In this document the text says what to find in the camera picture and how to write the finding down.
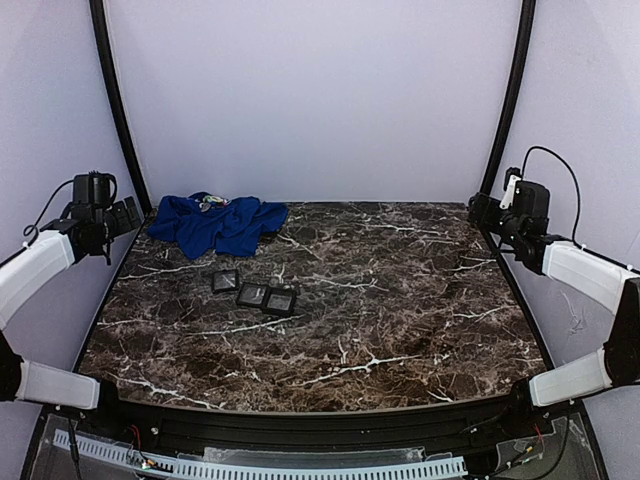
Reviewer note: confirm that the rainbow flower plush brooch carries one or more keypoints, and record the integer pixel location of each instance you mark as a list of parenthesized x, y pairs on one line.
[(208, 202)]

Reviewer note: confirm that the right black frame post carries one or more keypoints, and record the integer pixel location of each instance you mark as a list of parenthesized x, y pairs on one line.
[(516, 74)]

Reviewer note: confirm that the black display box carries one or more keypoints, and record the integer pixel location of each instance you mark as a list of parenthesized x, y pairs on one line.
[(252, 295), (225, 281), (279, 301)]

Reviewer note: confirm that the black frame post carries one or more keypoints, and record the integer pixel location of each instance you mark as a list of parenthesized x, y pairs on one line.
[(516, 74), (119, 116)]

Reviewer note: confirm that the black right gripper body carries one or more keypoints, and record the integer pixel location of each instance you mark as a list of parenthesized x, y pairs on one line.
[(481, 210)]

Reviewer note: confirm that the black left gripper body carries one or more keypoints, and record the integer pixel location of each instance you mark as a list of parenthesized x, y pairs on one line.
[(126, 215)]

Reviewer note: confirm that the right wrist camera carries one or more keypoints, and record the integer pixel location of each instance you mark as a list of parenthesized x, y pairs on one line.
[(522, 197)]

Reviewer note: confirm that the blue printed t-shirt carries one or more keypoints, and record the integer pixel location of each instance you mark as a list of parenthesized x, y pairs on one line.
[(234, 230)]

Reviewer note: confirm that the black display box middle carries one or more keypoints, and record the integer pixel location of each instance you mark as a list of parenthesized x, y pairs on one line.
[(252, 295)]

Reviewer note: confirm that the left black frame post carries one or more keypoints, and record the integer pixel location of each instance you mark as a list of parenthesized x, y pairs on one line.
[(119, 116)]

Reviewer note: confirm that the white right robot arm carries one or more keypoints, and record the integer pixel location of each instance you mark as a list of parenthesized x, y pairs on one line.
[(595, 300)]

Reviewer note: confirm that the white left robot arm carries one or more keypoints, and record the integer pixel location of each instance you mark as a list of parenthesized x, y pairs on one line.
[(61, 244)]

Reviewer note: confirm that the black display box near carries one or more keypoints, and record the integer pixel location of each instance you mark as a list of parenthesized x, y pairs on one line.
[(279, 301)]

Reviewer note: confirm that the white slotted cable duct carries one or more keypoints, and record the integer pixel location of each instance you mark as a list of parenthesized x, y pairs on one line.
[(409, 463)]

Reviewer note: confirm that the black display box far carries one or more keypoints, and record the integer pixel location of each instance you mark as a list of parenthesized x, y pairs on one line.
[(225, 281)]

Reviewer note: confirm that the black front aluminium rail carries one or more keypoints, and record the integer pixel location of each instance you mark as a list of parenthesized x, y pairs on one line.
[(192, 430)]

